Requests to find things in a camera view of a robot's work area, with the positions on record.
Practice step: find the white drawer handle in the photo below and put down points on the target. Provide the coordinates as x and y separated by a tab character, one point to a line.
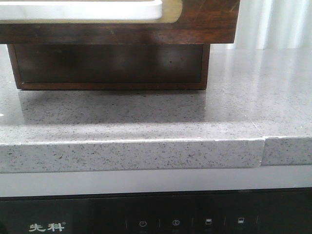
81	10

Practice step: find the dark brown wooden drawer cabinet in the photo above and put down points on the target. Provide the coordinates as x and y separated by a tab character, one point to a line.
201	85

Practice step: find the white curtain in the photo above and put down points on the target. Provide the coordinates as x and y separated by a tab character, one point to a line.
273	24

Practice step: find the black appliance control panel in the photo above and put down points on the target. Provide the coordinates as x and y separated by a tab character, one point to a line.
267	211

